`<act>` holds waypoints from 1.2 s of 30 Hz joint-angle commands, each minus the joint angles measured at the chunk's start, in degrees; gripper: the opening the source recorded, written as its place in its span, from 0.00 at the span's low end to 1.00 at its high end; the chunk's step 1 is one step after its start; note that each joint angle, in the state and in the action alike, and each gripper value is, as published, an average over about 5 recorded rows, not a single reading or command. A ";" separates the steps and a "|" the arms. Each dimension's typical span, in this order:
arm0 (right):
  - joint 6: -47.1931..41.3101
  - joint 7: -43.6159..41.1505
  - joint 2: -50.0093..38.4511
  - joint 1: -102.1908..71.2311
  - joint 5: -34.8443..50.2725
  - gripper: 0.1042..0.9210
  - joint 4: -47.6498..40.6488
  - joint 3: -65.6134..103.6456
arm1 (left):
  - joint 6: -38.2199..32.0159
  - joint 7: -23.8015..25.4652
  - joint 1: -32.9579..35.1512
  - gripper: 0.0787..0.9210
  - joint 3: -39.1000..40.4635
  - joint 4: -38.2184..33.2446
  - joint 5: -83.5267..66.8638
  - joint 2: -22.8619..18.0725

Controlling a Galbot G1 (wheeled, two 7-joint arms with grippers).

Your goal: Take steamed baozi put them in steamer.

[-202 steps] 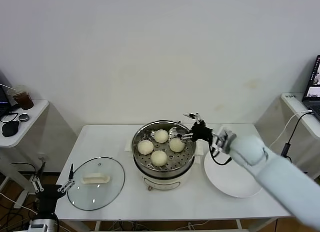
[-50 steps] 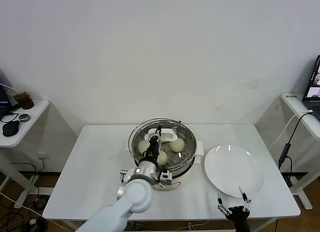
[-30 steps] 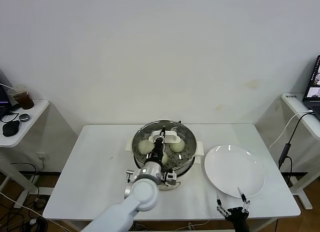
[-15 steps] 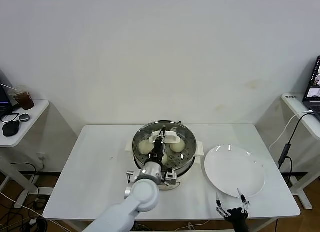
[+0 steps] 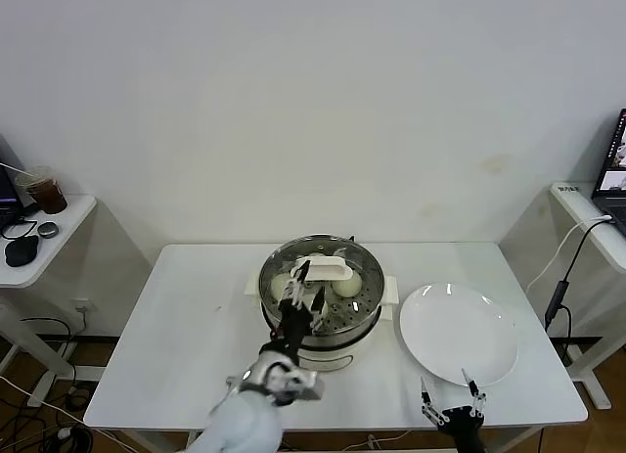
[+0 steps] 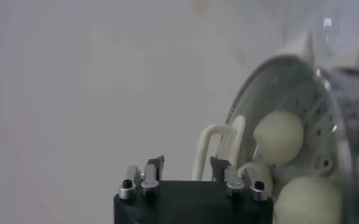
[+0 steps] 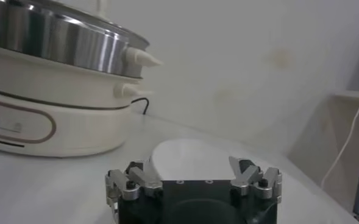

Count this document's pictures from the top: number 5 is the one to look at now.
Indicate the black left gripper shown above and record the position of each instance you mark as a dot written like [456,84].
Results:
[293,326]

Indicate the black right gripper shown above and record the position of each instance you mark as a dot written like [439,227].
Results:
[462,428]

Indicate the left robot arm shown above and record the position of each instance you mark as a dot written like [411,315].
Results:
[244,419]

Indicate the perforated steel steamer basket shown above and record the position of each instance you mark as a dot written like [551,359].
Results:
[364,316]

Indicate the white electric cooker base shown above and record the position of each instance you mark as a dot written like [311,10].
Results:
[332,357]

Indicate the white round plate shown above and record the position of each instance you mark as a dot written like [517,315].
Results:
[455,335]

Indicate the grey round puck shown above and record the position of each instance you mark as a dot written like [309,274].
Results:
[48,230]

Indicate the open black laptop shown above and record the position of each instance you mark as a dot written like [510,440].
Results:
[611,179]

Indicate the plastic cup of iced coffee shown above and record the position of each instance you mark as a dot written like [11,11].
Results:
[47,196]

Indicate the black computer mouse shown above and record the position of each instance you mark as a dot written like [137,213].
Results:
[21,251]

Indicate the dark monitor with blue strip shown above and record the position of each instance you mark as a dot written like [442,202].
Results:
[7,189]

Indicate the white drinking straw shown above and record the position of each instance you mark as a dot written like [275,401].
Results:
[13,169]

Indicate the white wall socket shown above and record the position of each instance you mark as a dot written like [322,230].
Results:
[80,306]

